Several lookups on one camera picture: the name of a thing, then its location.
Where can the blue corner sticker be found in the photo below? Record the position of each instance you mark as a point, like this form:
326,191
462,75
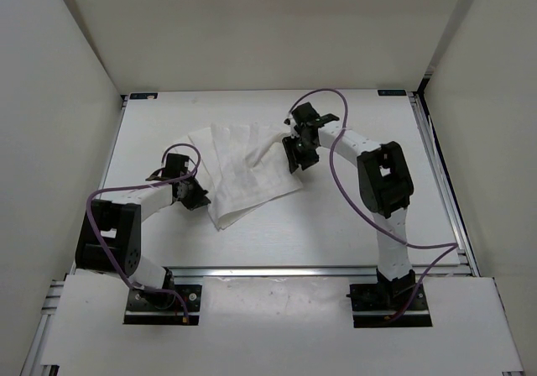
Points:
143,95
392,93

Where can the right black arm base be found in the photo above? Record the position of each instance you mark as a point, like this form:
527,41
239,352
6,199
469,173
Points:
371,309

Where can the right blue corner sticker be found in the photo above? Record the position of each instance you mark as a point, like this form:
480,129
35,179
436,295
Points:
392,93

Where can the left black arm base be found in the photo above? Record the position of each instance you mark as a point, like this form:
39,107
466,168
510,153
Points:
161,309

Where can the left blue corner sticker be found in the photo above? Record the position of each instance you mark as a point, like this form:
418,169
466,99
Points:
143,95

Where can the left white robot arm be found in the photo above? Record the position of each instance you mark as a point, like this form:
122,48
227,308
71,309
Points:
111,234

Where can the white foam front board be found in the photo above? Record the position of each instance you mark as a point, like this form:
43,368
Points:
295,326

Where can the aluminium table edge rail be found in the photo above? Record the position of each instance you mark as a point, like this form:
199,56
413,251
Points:
301,271

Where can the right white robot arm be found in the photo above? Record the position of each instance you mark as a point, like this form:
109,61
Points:
384,183

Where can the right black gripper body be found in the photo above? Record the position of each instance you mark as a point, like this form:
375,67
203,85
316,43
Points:
299,152

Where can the white pleated skirt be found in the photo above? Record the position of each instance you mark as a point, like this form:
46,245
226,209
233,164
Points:
242,166

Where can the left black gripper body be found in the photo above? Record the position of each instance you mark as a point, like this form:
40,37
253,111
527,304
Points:
193,194

